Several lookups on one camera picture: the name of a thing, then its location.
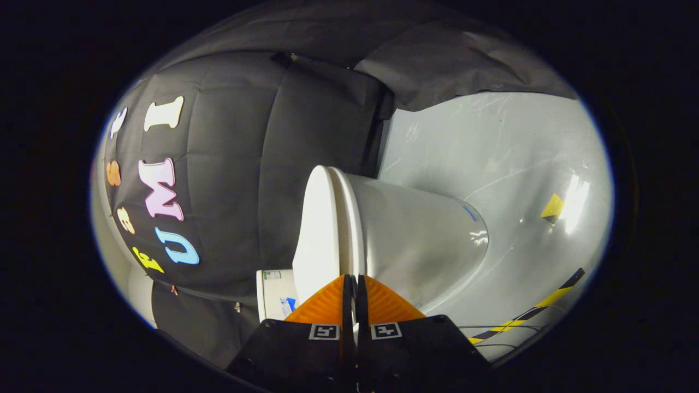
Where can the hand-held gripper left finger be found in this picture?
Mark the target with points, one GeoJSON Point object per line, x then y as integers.
{"type": "Point", "coordinates": [347, 327]}

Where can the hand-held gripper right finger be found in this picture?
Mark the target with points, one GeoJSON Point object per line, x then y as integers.
{"type": "Point", "coordinates": [361, 327]}

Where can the white toilet seat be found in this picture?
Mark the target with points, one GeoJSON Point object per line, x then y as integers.
{"type": "Point", "coordinates": [352, 229]}

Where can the black yellow striped floor tape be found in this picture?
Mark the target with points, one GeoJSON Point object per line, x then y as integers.
{"type": "Point", "coordinates": [527, 314]}

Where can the black backdrop cloth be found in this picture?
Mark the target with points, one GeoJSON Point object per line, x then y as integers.
{"type": "Point", "coordinates": [262, 180]}

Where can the yellow floor tape piece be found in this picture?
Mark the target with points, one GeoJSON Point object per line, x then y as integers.
{"type": "Point", "coordinates": [552, 207]}

